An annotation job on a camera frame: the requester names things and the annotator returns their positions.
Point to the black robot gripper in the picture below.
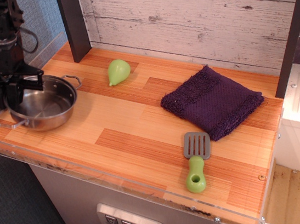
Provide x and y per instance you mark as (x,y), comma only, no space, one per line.
(17,75)

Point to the silver steel pot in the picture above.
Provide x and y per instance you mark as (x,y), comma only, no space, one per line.
(46,109)

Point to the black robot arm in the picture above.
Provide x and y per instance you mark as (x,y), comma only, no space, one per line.
(11,20)

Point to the clear acrylic table guard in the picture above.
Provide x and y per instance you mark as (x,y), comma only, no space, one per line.
(121,136)

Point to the green toy pear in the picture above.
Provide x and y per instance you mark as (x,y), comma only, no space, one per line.
(118,71)

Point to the grey toy fridge cabinet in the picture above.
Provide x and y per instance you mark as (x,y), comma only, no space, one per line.
(82,202)

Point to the purple folded towel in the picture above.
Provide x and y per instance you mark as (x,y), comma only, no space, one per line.
(215,103)

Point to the dark left support post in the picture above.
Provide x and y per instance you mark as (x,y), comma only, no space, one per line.
(75,27)

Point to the dark support post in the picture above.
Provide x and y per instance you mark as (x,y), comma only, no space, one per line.
(75,27)
(289,53)

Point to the grey spatula green handle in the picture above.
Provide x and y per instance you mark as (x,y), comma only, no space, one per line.
(197,149)

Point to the dark right support post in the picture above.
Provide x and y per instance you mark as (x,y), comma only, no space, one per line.
(289,53)

